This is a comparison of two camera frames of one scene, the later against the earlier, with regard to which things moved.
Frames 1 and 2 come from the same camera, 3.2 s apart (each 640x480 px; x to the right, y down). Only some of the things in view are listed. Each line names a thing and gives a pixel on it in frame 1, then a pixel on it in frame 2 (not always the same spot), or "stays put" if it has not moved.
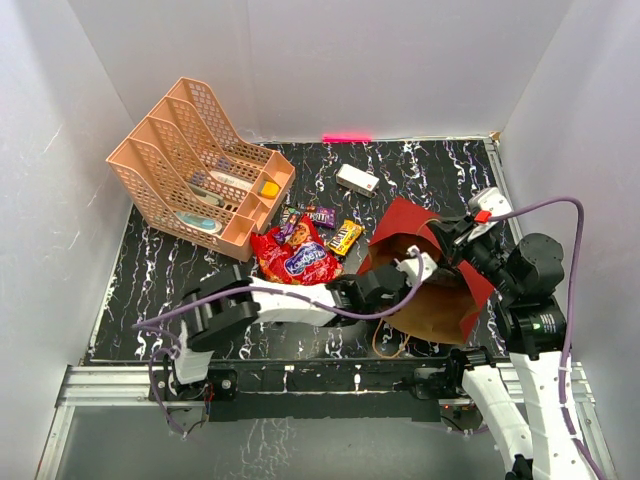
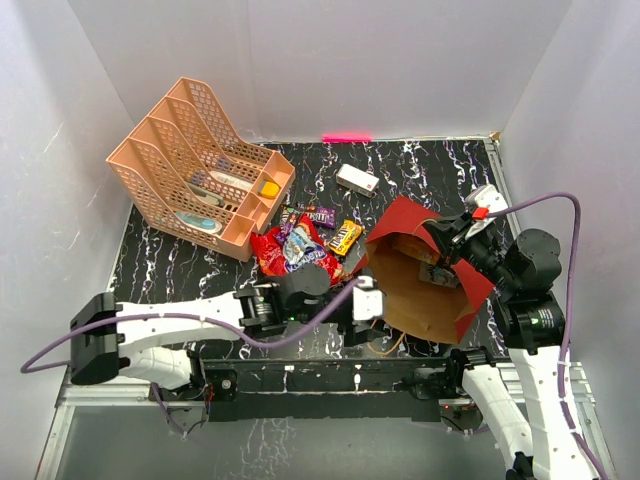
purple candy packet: [324, 216] stays put
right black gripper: [448, 231] stays put
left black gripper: [407, 290] to [350, 333]
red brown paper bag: [447, 299] stays put
